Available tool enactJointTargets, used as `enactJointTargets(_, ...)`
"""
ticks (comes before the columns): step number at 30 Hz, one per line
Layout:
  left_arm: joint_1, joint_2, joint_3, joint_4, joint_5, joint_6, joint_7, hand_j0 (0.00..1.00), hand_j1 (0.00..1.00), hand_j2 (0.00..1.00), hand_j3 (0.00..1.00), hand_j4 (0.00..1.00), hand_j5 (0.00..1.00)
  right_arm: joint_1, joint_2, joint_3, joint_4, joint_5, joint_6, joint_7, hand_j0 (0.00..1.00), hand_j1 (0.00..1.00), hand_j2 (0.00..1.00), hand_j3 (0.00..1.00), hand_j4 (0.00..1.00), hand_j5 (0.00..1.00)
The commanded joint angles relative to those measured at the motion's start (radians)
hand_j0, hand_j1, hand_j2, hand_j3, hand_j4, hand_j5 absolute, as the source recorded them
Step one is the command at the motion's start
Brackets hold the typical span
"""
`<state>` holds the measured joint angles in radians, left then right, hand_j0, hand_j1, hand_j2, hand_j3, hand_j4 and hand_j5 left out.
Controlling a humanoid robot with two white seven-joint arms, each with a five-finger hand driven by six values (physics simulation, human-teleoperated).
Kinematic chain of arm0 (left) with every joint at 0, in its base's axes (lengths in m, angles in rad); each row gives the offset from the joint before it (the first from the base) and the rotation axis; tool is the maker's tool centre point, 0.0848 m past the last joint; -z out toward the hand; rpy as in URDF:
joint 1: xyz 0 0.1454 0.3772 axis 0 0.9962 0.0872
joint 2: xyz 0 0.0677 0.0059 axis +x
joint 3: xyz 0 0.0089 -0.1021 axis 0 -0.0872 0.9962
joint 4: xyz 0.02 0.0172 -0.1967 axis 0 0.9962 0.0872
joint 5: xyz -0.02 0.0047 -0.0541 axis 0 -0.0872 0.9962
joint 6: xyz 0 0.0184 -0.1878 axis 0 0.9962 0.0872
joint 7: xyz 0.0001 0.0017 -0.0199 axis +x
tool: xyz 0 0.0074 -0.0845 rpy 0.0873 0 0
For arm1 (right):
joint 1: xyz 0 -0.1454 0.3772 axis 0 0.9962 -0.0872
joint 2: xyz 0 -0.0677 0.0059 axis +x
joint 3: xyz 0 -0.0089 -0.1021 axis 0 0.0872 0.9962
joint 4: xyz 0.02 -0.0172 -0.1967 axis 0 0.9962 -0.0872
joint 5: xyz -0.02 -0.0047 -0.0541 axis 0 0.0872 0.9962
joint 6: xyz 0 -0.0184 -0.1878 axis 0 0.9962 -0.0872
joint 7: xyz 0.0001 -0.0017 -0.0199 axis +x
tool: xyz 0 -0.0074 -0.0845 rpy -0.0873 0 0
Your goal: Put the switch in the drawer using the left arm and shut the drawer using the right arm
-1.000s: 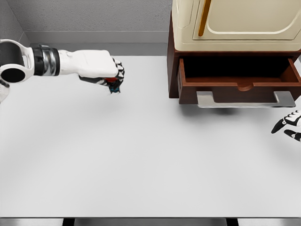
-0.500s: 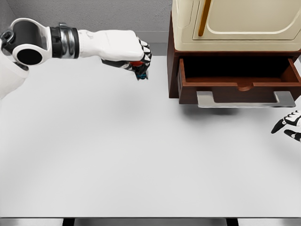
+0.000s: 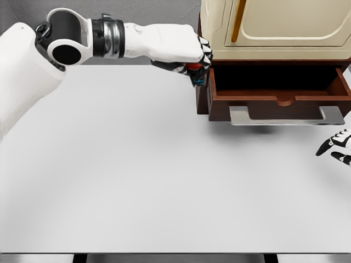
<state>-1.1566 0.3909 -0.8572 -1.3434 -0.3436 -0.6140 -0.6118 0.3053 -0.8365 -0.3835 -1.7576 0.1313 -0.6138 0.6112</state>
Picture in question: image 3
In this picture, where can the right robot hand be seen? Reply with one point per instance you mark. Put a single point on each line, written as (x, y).
(338, 145)

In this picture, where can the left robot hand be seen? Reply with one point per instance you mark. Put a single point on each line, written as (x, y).
(178, 43)

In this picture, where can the red and teal switch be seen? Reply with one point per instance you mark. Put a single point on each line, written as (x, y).
(195, 73)

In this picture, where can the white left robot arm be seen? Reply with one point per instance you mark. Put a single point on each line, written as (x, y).
(24, 71)

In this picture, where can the brown wooden drawer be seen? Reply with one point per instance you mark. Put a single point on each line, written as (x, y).
(274, 101)

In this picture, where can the cream cabinet with brown base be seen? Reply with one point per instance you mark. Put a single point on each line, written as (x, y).
(274, 27)

